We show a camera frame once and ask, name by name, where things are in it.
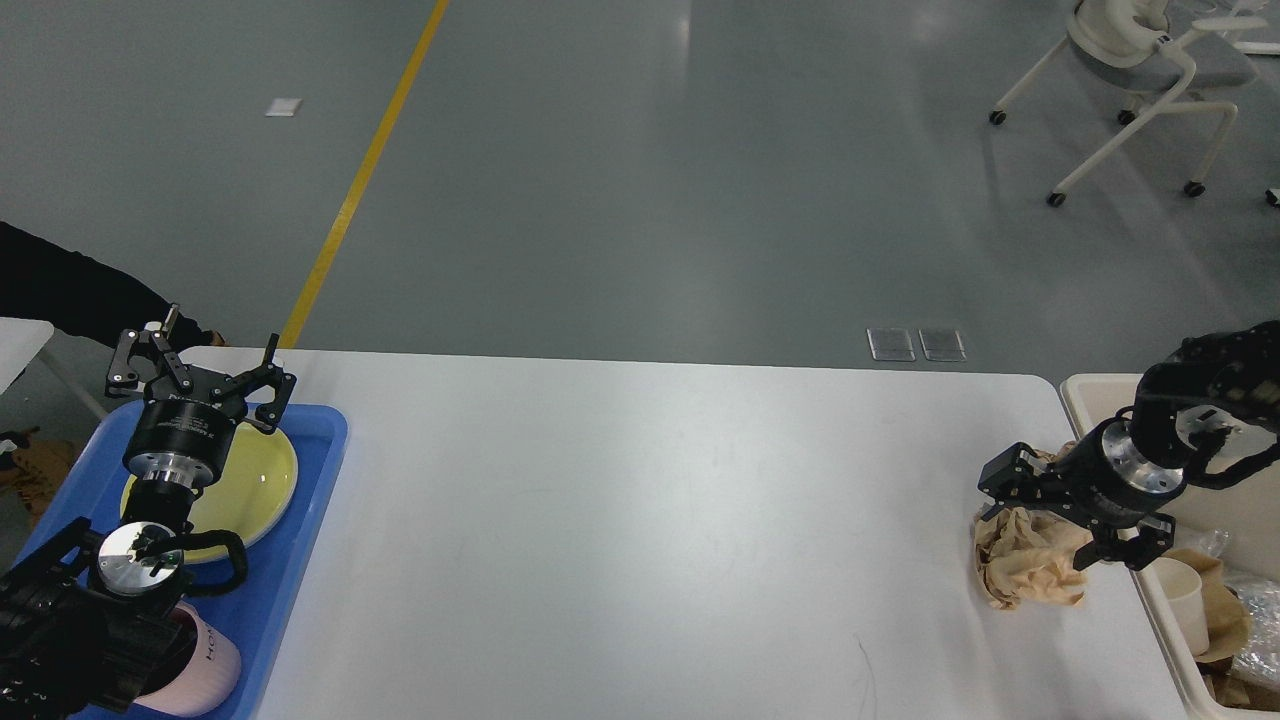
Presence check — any person in black clothes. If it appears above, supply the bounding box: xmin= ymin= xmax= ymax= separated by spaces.
xmin=1 ymin=223 xmax=172 ymax=348

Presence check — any white office chair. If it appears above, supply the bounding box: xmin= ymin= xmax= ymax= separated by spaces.
xmin=988 ymin=1 xmax=1277 ymax=208

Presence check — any beige plastic bin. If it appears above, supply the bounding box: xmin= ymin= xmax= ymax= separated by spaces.
xmin=1060 ymin=373 xmax=1279 ymax=719

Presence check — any yellow plastic plate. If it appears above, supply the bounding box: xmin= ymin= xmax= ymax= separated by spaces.
xmin=104 ymin=424 xmax=298 ymax=566

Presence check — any white paper cup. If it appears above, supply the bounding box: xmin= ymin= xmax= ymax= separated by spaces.
xmin=1149 ymin=557 xmax=1210 ymax=657

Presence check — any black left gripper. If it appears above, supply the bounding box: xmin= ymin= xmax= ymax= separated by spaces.
xmin=105 ymin=322 xmax=297 ymax=489

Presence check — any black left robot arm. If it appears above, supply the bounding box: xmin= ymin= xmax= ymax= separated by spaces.
xmin=1 ymin=323 xmax=296 ymax=719

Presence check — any white paper scrap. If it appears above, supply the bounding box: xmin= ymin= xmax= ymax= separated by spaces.
xmin=264 ymin=97 xmax=303 ymax=118

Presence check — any metal floor plate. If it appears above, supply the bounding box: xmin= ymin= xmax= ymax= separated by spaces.
xmin=918 ymin=328 xmax=968 ymax=363
xmin=867 ymin=327 xmax=916 ymax=363

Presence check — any pink ribbed mug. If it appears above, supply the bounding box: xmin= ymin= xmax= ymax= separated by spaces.
xmin=134 ymin=601 xmax=241 ymax=717

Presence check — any brown paper bag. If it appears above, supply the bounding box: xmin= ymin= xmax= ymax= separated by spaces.
xmin=1162 ymin=548 xmax=1252 ymax=664

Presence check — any right metal floor plate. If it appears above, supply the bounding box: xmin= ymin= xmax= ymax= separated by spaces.
xmin=918 ymin=328 xmax=968 ymax=363

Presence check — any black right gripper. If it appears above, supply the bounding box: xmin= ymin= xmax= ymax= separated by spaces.
xmin=978 ymin=420 xmax=1187 ymax=571

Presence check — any left metal floor plate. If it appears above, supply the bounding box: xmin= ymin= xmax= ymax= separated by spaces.
xmin=867 ymin=327 xmax=916 ymax=363

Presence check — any wrapped package in bin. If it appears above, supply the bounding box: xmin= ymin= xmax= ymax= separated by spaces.
xmin=1202 ymin=674 xmax=1279 ymax=714

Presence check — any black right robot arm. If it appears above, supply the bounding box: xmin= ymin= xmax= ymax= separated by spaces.
xmin=978 ymin=320 xmax=1279 ymax=571

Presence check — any blue plastic tray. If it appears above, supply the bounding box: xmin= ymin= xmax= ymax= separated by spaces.
xmin=17 ymin=401 xmax=348 ymax=719

